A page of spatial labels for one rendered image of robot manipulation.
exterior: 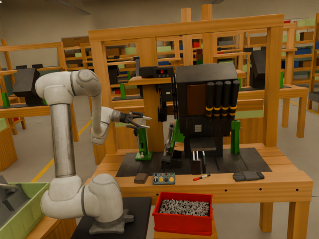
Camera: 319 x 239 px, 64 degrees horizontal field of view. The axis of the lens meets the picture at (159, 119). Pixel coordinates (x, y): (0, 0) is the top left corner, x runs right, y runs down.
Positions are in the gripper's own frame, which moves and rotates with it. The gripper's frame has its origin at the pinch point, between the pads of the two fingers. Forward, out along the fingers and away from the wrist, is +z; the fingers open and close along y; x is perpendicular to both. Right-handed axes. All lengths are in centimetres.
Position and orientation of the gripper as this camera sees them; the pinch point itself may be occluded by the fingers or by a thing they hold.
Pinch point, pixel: (146, 122)
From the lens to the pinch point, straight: 190.9
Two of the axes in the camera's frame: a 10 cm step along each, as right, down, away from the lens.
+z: 9.8, 2.1, -0.1
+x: -0.9, 4.6, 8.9
